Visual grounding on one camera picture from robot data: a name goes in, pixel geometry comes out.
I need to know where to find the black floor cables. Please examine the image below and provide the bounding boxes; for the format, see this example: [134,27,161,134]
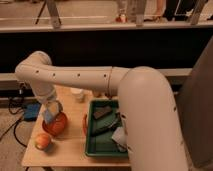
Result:
[0,83,29,149]

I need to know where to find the blue sponge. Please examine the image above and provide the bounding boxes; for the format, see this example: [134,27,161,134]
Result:
[43,109,54,124]

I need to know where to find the black tool in tray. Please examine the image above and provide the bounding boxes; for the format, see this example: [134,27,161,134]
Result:
[91,115,121,136]

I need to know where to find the orange round fruit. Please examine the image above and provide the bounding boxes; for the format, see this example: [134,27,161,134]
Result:
[35,133,51,150]

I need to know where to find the dark brown block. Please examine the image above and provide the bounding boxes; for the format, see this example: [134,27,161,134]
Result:
[93,106,112,119]

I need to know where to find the green plastic tray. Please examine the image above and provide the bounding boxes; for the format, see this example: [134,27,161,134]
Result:
[85,100,128,158]

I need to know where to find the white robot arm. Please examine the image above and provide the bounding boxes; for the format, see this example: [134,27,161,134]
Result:
[15,51,188,171]

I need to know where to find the grey chair back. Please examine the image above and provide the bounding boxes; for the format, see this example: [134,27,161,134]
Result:
[177,36,213,170]

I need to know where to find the white plastic cup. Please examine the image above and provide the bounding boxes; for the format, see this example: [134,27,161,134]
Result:
[70,88,85,103]

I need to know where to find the grey white cloth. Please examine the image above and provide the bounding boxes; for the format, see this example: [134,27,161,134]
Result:
[111,127,127,152]

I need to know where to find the orange bowl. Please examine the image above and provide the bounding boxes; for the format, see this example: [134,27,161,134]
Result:
[42,112,67,136]

